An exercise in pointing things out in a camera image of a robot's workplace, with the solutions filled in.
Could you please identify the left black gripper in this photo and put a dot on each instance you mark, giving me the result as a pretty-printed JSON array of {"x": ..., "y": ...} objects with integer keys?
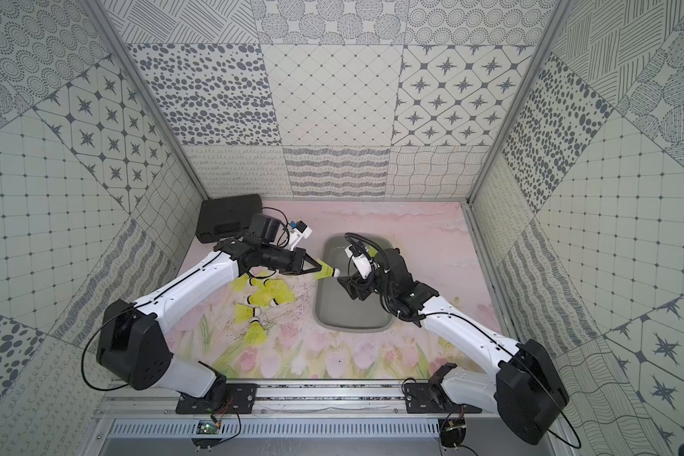
[{"x": 299, "y": 262}]

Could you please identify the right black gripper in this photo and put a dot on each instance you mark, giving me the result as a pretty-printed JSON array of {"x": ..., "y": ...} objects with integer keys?
[{"x": 354, "y": 284}]

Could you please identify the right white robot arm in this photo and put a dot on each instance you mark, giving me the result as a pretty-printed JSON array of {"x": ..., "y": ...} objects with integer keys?
[{"x": 518, "y": 381}]

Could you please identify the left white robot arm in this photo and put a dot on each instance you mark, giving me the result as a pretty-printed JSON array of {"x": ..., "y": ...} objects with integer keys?
[{"x": 131, "y": 340}]

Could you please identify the black plastic tool case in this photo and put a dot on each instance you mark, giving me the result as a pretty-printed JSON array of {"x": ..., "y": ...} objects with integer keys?
[{"x": 225, "y": 217}]

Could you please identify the small black circuit module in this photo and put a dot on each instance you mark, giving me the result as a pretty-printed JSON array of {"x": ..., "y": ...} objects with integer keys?
[{"x": 452, "y": 432}]

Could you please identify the small green circuit board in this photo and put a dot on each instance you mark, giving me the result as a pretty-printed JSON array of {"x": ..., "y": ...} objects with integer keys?
[{"x": 205, "y": 429}]

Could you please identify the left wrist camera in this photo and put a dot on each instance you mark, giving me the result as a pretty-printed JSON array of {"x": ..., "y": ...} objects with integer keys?
[{"x": 298, "y": 231}]

